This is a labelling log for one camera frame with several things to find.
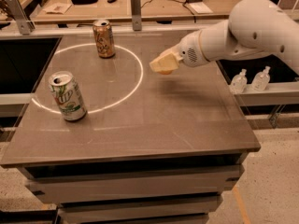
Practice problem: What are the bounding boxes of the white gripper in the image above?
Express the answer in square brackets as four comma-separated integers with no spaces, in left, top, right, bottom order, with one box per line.
[149,31,208,73]

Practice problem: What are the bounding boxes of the orange fruit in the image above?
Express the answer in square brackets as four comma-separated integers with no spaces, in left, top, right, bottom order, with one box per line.
[159,71,172,75]

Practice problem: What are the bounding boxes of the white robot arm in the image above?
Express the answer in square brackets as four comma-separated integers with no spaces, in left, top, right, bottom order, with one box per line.
[149,0,299,73]

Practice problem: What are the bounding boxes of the brown gold soda can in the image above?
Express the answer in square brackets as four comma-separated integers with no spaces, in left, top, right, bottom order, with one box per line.
[93,20,115,58]

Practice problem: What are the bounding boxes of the white green 7up can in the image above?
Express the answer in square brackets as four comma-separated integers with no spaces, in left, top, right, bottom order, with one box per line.
[49,71,87,121]

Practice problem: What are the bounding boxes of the white paper sheet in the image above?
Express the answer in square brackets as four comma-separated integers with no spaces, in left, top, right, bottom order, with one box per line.
[190,2,212,14]

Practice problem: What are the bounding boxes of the wooden workbench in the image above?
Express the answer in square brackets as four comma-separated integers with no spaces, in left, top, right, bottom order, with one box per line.
[34,0,240,24]

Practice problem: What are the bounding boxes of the clear sanitizer bottle left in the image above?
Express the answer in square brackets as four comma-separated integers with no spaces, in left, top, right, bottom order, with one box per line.
[230,69,247,94]

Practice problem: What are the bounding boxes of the clear sanitizer bottle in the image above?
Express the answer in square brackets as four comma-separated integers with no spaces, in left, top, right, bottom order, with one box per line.
[251,66,270,91]
[230,69,247,94]

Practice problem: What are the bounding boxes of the clear sanitizer bottle right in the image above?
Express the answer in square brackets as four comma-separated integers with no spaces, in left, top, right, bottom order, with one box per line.
[251,66,270,91]

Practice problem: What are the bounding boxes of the black object on bench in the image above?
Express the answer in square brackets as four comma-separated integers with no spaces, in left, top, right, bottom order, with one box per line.
[71,0,98,5]

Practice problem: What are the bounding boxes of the brown paper packet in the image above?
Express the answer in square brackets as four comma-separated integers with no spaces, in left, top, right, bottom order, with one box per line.
[44,3,71,14]

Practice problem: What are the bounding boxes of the grey drawer cabinet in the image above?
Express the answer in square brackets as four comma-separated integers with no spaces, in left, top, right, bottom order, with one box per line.
[25,154,244,224]

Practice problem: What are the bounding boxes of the middle metal bracket post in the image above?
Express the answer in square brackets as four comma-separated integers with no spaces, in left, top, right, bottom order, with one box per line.
[130,0,142,31]

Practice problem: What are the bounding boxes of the metal bracket post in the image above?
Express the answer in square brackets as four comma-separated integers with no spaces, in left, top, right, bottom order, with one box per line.
[130,0,142,31]
[6,0,35,35]

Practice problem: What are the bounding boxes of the left metal bracket post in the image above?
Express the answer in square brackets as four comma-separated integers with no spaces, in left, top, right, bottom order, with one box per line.
[6,0,35,35]

